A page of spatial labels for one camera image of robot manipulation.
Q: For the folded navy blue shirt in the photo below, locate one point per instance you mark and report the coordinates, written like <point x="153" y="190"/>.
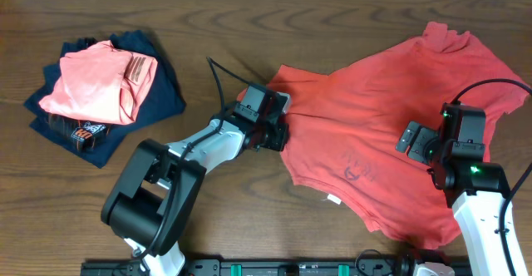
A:
<point x="162" y="101"/>

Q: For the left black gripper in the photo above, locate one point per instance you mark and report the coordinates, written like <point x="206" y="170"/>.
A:
<point x="274" y="132"/>

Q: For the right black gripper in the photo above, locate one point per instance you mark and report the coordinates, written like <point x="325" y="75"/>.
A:
<point x="416" y="150"/>

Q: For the folded light pink shirt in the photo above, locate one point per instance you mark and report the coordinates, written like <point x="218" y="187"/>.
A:
<point x="102" y="84"/>

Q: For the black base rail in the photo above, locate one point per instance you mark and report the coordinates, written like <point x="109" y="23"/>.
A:
<point x="369" y="262"/>

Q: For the red-orange t-shirt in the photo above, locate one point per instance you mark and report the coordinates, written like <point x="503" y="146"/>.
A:
<point x="344" y="127"/>

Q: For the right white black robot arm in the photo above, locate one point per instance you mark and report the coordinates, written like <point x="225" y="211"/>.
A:
<point x="477" y="192"/>

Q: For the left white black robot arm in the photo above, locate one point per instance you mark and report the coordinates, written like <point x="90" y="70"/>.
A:
<point x="150" y="203"/>

